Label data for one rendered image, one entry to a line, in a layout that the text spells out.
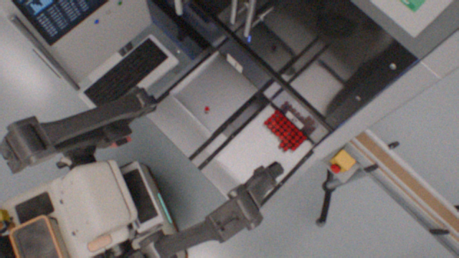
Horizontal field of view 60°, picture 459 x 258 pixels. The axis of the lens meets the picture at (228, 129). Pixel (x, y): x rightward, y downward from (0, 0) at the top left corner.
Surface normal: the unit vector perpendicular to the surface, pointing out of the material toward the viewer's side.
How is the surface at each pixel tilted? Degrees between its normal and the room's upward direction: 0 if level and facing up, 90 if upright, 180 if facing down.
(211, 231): 56
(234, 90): 0
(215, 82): 0
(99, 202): 43
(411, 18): 90
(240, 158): 0
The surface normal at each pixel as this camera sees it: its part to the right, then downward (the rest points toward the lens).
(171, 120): 0.04, -0.25
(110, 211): 0.64, -0.47
